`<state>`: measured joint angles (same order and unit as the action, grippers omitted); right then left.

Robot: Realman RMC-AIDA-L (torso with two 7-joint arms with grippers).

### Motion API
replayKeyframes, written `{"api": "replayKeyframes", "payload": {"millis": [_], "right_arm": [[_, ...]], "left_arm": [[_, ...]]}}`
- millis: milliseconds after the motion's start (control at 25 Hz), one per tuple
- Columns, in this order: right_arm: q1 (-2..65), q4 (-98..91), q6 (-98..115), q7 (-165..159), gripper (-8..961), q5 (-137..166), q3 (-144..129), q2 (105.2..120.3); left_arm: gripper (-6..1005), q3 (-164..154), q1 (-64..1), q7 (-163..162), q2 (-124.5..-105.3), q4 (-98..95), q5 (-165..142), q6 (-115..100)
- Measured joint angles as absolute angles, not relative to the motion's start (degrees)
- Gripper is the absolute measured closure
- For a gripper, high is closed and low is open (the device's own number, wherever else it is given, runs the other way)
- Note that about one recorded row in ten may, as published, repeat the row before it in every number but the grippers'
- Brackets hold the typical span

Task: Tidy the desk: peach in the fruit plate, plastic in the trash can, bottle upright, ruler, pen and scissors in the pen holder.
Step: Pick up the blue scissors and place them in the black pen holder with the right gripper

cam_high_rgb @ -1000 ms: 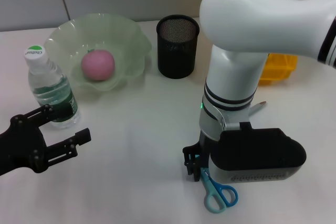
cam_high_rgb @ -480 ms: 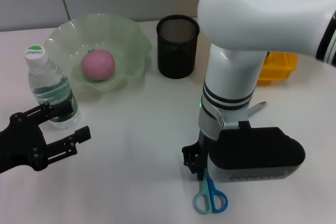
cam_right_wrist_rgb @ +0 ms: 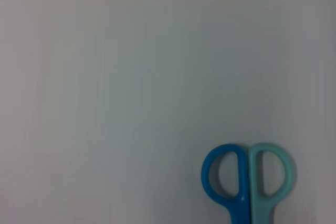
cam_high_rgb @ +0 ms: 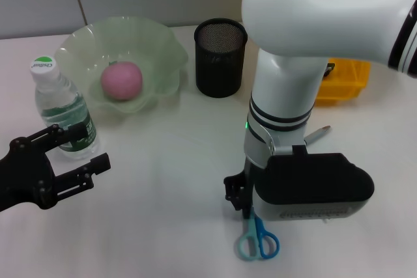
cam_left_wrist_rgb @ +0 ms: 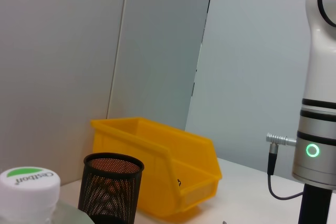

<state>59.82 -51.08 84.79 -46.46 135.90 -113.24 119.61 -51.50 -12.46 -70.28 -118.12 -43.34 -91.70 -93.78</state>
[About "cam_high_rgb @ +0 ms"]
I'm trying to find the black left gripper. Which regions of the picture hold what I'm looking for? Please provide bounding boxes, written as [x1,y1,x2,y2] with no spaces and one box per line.
[0,122,111,212]

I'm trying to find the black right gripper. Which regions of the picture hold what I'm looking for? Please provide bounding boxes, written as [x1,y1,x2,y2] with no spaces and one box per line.
[223,157,258,221]

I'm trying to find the blue scissors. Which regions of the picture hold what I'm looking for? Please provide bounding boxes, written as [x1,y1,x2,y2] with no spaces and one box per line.
[236,214,280,261]

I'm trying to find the clear green-label water bottle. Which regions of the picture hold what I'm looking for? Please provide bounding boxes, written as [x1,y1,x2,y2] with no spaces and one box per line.
[30,55,100,161]

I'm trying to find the pink toy peach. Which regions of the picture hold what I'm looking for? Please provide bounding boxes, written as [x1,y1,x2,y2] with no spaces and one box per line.
[100,59,143,101]

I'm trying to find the silver pen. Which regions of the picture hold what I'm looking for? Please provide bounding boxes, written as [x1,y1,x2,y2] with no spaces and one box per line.
[304,124,332,145]

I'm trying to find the black mesh pen holder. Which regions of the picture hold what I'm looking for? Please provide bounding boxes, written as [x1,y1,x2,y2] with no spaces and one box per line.
[194,18,248,99]

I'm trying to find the green wavy glass fruit plate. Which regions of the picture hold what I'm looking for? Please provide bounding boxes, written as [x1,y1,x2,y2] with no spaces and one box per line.
[53,16,190,115]

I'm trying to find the yellow plastic bin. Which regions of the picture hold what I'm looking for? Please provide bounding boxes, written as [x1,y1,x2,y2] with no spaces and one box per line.
[314,57,372,107]

